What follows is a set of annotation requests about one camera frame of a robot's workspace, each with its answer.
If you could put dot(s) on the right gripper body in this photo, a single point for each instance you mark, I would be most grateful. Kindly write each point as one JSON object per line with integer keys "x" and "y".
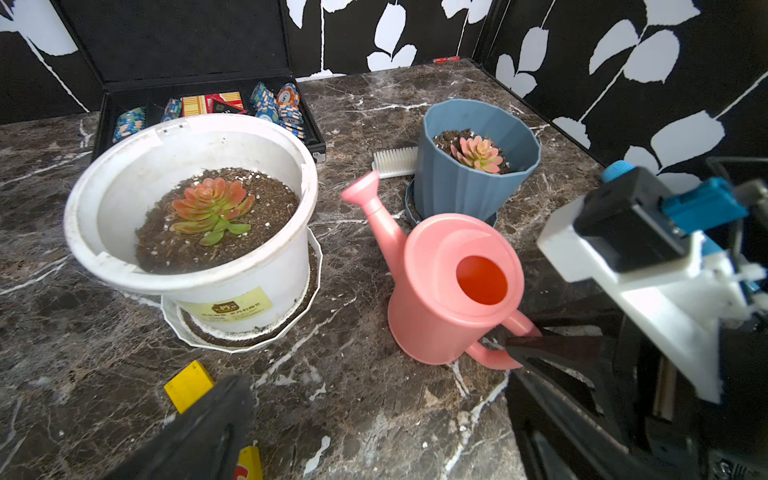
{"x": 578, "y": 404}

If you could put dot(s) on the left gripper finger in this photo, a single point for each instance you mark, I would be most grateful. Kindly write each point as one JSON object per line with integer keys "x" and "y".
{"x": 202, "y": 443}

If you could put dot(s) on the pink watering can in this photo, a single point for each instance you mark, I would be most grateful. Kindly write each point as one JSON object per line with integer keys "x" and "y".
{"x": 456, "y": 278}

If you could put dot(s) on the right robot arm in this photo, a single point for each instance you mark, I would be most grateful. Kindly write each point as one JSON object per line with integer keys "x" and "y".
{"x": 696, "y": 439}

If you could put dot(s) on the red-green succulent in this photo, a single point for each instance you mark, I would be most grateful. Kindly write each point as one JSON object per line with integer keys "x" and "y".
{"x": 211, "y": 208}

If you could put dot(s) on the pink succulent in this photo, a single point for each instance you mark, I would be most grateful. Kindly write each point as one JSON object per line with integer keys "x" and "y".
{"x": 478, "y": 153}

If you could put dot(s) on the yellow number cube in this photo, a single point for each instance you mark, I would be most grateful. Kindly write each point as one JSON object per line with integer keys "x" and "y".
{"x": 249, "y": 464}

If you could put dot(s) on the yellow rectangular block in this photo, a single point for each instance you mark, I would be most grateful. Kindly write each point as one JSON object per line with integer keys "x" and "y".
{"x": 188, "y": 386}

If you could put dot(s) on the white pot saucer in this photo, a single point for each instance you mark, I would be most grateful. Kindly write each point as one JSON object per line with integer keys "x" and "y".
{"x": 260, "y": 334}

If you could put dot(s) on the white flower pot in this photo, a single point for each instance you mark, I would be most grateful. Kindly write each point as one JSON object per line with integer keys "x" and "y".
{"x": 118, "y": 215}

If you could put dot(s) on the blue pot saucer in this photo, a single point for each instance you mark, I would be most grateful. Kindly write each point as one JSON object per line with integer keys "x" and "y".
{"x": 414, "y": 217}

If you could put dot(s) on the blue flower pot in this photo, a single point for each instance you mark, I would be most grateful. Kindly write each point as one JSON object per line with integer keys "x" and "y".
{"x": 443, "y": 185}

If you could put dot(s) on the white brush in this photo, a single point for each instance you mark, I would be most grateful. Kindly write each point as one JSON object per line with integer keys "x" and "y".
{"x": 395, "y": 162}

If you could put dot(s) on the red marker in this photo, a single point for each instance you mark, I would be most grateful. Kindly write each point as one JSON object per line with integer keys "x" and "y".
{"x": 446, "y": 59}

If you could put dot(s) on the black poker chip case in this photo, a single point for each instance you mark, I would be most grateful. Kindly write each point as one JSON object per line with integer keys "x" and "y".
{"x": 144, "y": 53}

